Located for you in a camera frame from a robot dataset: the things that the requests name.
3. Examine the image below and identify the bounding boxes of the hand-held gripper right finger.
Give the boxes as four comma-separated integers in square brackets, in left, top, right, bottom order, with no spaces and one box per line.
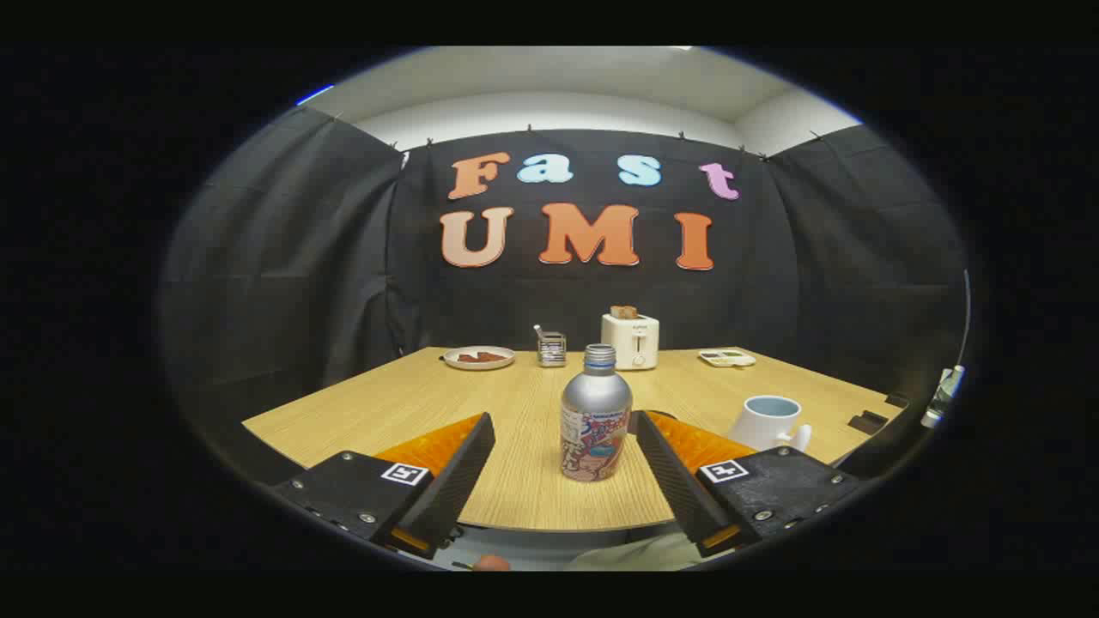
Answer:
[636,410,863,559]

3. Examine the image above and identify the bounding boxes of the wooden table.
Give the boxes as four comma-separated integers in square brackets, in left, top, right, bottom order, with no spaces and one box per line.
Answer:
[242,346,911,533]

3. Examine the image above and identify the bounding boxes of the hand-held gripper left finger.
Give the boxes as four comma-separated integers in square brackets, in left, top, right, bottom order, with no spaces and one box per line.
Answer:
[273,412,497,560]

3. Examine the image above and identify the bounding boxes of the white toaster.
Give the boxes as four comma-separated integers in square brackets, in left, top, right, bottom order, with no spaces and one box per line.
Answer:
[600,313,661,371]

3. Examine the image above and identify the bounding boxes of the person's light clothing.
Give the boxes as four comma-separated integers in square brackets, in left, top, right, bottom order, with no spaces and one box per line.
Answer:
[567,530,718,572]

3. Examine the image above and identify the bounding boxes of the white cup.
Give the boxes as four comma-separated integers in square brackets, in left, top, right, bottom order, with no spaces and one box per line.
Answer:
[728,395,813,453]

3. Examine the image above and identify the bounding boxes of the clear plastic bottle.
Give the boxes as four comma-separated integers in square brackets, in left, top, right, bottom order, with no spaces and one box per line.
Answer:
[921,365,966,428]

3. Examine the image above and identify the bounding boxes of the white round plate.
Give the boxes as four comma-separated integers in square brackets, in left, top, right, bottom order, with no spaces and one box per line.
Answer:
[443,346,517,371]

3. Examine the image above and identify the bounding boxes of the metal wire holder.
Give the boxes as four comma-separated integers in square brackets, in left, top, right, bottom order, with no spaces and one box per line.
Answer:
[533,324,568,368]

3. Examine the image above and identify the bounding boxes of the silver juice bottle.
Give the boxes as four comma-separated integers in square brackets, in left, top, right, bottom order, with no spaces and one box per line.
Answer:
[561,344,634,482]

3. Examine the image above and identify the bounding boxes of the black backdrop cloth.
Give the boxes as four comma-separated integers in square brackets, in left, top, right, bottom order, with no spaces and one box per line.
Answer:
[159,107,969,482]

